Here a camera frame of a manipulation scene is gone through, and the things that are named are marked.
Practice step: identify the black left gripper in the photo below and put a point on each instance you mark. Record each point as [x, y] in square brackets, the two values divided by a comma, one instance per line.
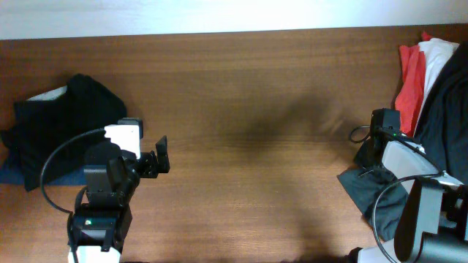
[151, 168]

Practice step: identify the folded navy blue garment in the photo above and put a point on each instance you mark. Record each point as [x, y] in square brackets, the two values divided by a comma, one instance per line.
[66, 179]

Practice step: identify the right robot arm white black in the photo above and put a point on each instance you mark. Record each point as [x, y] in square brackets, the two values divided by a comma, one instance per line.
[433, 223]

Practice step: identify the folded white garment under stack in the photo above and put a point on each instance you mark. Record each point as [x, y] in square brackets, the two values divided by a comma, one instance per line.
[49, 95]

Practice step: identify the dark green t-shirt white print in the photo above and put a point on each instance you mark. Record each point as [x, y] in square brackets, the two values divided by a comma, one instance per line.
[442, 132]

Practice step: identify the folded black garment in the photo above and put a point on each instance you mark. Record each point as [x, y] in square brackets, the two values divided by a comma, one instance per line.
[43, 125]

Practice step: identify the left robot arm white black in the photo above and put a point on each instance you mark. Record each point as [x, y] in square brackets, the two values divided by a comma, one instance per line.
[113, 170]

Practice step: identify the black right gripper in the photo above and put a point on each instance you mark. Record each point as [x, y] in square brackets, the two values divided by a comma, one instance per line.
[361, 155]

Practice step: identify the red t-shirt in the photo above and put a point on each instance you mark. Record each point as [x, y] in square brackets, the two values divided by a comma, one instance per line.
[409, 101]

